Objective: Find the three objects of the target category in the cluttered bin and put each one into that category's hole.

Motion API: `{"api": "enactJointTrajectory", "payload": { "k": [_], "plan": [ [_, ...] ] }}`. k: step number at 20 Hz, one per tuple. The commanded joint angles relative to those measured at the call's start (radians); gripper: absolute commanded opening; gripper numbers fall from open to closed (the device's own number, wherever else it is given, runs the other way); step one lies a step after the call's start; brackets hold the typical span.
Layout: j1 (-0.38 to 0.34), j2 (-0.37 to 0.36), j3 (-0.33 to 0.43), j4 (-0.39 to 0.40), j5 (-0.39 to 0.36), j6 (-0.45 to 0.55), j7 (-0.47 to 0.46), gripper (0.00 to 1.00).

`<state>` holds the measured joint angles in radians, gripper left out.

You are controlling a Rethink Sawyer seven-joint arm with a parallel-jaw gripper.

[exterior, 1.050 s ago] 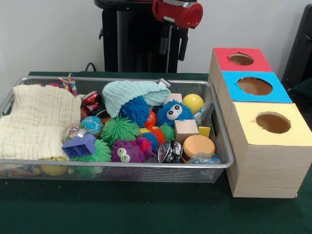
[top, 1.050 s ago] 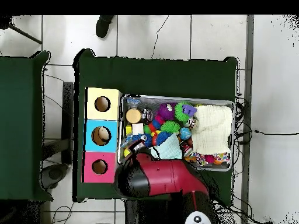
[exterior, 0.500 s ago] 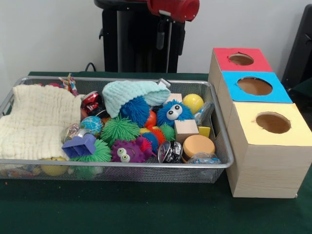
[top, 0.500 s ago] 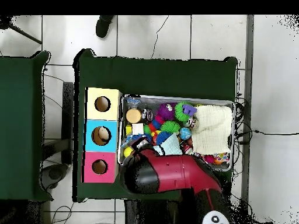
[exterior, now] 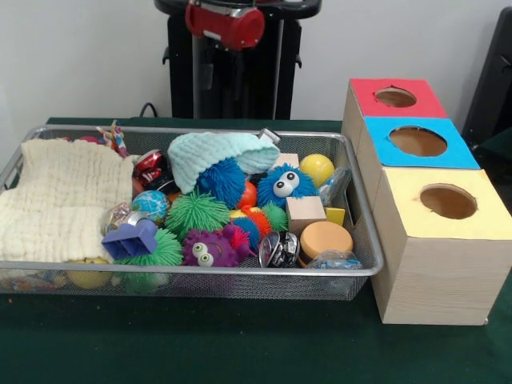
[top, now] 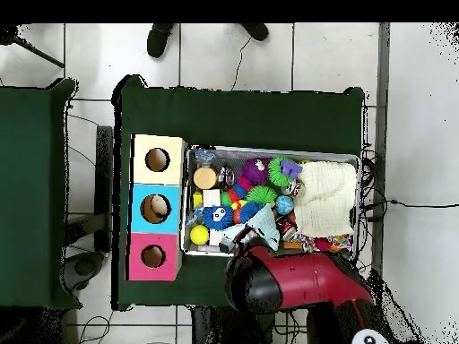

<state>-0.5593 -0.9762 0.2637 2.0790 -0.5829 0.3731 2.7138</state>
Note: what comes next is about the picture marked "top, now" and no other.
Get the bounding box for clear mesh bin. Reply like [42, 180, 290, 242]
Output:
[181, 146, 362, 264]

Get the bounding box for green cloth side table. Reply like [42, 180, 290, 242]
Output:
[0, 77, 80, 311]

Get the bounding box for clear crumpled plastic packet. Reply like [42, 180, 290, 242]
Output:
[193, 148, 218, 163]

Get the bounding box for yellow ball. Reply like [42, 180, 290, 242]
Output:
[189, 225, 210, 246]

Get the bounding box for large green spiky ball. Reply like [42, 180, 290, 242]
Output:
[267, 156, 301, 189]

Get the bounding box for blue fuzzy ball with eyes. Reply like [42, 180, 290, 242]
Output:
[203, 203, 235, 231]

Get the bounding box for wooden box with three holes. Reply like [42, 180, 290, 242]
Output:
[126, 133, 187, 282]

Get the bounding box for person's foot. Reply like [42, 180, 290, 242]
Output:
[146, 22, 178, 60]
[239, 22, 271, 43]

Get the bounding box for purple spiky ball with eyes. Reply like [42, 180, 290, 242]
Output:
[241, 159, 271, 186]

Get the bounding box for mint green knit cloth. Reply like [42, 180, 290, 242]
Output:
[223, 203, 282, 252]

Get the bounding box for cream waffle cloth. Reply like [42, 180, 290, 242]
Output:
[293, 160, 358, 237]

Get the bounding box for red black packet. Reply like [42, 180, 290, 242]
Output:
[277, 217, 298, 243]

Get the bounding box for black silver round toy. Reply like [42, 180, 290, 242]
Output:
[218, 167, 237, 189]

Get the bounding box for blue globe ball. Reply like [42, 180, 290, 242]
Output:
[275, 195, 295, 216]

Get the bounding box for purple plastic block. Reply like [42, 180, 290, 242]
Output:
[280, 160, 304, 179]

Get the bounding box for small green spiky ball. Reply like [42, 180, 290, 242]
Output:
[246, 185, 278, 207]

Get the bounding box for round wooden disc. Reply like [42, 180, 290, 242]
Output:
[193, 166, 218, 191]

